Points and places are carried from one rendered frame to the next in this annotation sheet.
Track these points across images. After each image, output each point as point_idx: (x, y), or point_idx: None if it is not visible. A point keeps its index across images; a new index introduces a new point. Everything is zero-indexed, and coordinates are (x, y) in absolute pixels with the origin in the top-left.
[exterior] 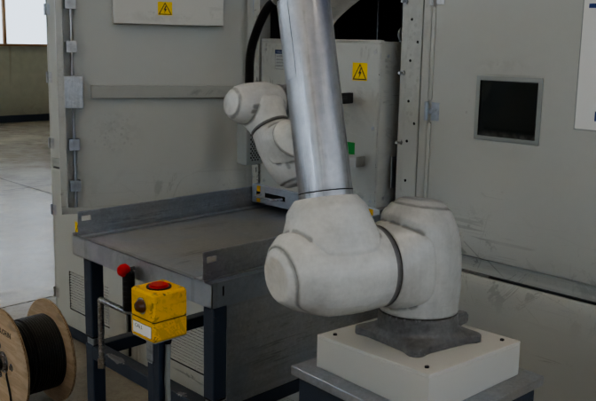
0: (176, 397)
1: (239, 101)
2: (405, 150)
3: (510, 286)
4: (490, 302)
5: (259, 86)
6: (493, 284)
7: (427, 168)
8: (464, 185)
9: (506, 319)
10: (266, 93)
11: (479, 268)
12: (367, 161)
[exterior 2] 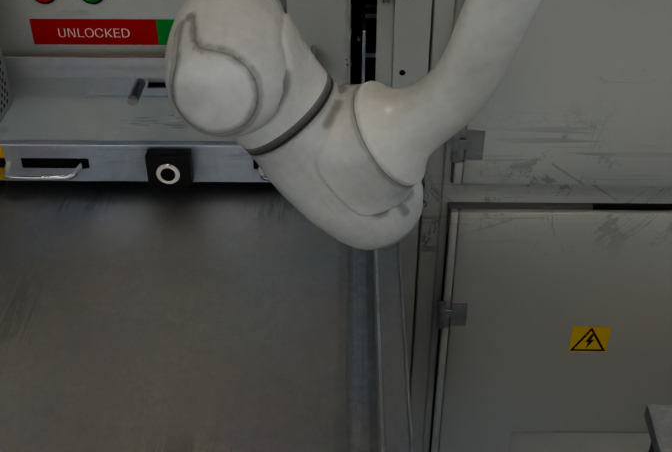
0: None
1: (258, 89)
2: (402, 14)
3: (642, 215)
4: (598, 246)
5: (259, 13)
6: (608, 218)
7: None
8: (559, 69)
9: (629, 263)
10: (280, 27)
11: (569, 196)
12: (322, 54)
